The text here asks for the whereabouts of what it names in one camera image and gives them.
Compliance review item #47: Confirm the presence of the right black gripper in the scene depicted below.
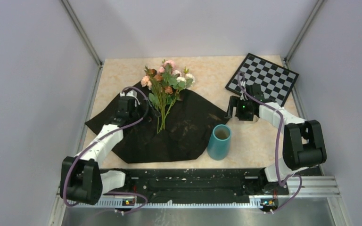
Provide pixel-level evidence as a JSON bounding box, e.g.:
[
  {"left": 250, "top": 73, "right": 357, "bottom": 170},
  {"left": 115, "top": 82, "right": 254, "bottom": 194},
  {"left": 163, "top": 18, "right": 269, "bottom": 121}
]
[{"left": 225, "top": 96, "right": 253, "bottom": 121}]

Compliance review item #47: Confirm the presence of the orange rose stem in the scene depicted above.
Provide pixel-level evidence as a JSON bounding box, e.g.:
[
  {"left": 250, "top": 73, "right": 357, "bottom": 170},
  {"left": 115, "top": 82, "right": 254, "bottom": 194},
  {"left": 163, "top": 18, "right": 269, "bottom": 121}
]
[{"left": 145, "top": 67, "right": 171, "bottom": 133}]

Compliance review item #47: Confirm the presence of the pink flower stems bunch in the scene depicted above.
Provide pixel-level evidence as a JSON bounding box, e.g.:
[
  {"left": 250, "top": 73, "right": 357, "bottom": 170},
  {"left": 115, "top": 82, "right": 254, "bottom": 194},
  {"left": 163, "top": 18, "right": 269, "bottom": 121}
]
[{"left": 140, "top": 60, "right": 180, "bottom": 133}]

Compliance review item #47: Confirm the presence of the white flower stem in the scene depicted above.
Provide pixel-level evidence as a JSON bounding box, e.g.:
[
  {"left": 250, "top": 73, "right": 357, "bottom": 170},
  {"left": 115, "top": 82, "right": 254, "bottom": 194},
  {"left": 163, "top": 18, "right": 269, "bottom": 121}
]
[{"left": 162, "top": 67, "right": 196, "bottom": 125}]

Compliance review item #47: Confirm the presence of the black wrapping sheet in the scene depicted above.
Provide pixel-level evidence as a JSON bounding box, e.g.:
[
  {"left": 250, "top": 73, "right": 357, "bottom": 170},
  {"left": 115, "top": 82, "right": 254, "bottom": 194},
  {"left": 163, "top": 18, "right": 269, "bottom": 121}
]
[{"left": 84, "top": 81, "right": 231, "bottom": 164}]

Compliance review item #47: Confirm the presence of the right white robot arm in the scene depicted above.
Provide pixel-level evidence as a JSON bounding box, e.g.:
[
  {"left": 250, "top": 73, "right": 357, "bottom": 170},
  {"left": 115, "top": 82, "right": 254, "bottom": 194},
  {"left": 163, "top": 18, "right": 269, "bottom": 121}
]
[{"left": 226, "top": 83, "right": 327, "bottom": 194}]

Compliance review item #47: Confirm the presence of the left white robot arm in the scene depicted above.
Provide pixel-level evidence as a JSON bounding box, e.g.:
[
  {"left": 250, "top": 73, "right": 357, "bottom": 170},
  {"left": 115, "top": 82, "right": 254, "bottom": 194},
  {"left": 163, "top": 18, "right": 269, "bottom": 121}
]
[{"left": 59, "top": 95, "right": 147, "bottom": 207}]

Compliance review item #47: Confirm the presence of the teal ceramic vase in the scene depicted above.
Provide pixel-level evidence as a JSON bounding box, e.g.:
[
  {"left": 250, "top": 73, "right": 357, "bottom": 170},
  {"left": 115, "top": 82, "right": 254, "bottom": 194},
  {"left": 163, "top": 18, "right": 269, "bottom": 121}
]
[{"left": 207, "top": 124, "right": 232, "bottom": 161}]

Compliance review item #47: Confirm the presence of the black white checkerboard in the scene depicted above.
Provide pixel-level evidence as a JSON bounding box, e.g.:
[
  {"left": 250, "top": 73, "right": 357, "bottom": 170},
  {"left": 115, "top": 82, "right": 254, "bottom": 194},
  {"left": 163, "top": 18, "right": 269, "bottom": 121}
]
[{"left": 225, "top": 53, "right": 299, "bottom": 106}]

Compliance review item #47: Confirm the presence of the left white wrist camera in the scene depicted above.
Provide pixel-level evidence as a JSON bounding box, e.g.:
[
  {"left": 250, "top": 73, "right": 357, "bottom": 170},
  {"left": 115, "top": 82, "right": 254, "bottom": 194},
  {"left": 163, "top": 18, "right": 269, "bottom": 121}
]
[{"left": 120, "top": 89, "right": 140, "bottom": 106}]

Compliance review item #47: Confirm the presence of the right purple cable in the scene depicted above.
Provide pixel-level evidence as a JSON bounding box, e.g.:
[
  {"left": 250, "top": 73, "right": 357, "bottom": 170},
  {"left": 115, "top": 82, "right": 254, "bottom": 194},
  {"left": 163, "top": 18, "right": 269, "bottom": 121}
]
[{"left": 237, "top": 71, "right": 303, "bottom": 214}]

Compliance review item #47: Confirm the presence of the purple cable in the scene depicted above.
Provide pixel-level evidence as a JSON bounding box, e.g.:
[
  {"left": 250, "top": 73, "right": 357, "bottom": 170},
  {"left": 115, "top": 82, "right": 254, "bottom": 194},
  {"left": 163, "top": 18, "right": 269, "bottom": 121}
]
[
  {"left": 237, "top": 71, "right": 303, "bottom": 214},
  {"left": 63, "top": 87, "right": 154, "bottom": 216}
]

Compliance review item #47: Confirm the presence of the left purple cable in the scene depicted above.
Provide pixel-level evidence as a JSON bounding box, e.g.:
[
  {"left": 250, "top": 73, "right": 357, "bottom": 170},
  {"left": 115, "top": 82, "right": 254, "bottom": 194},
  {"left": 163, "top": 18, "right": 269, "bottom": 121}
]
[{"left": 63, "top": 87, "right": 154, "bottom": 216}]

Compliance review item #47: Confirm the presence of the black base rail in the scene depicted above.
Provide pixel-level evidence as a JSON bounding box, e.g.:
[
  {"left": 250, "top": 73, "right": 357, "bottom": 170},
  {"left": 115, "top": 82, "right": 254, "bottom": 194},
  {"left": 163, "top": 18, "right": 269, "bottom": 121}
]
[{"left": 113, "top": 168, "right": 299, "bottom": 204}]

